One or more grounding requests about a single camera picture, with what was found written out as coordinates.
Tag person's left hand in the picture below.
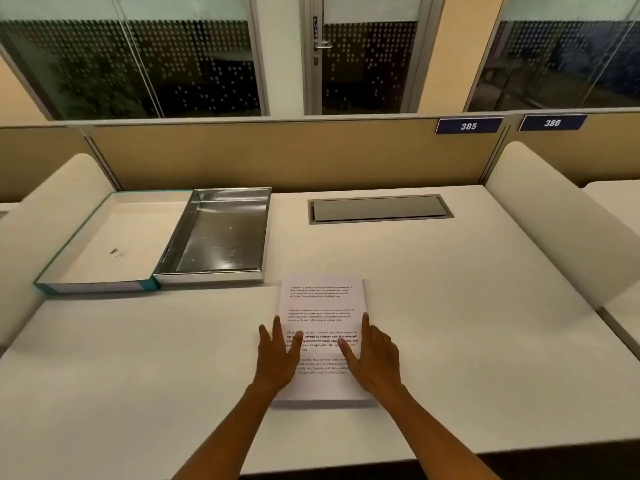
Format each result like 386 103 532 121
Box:
253 314 305 397

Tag person's right hand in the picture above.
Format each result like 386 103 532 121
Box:
337 312 405 399

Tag stack of printed paper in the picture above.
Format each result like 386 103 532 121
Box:
271 274 379 409

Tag teal box with silver interior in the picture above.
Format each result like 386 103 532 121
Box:
33 187 273 295

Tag person's right forearm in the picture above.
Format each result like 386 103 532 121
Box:
372 384 502 480

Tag person's left forearm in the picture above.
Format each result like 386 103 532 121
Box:
172 382 289 480

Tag wide beige partition panel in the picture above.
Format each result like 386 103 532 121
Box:
89 117 511 193

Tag white curved desk divider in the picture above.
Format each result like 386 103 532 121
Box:
485 141 640 311
0 153 117 348

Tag blue number plate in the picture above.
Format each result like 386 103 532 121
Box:
518 114 589 132
435 117 504 135

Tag green potted plant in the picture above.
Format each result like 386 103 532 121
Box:
49 59 151 119

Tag grey desk cable hatch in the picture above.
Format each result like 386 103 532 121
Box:
307 194 455 225

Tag glass door with metal frame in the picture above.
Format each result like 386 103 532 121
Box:
299 0 446 115

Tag dotted glass wall panel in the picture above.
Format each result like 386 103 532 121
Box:
0 0 269 121
465 0 640 113

